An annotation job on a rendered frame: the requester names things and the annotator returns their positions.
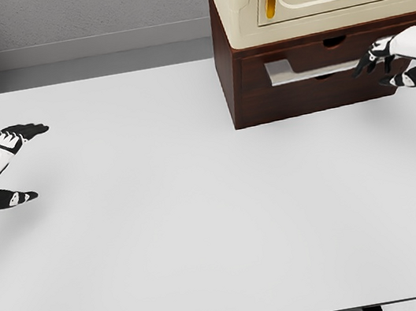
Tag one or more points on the brown wooden drawer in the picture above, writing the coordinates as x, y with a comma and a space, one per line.
301, 94
350, 52

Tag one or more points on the dark brown wooden drawer cabinet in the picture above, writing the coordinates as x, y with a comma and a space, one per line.
256, 107

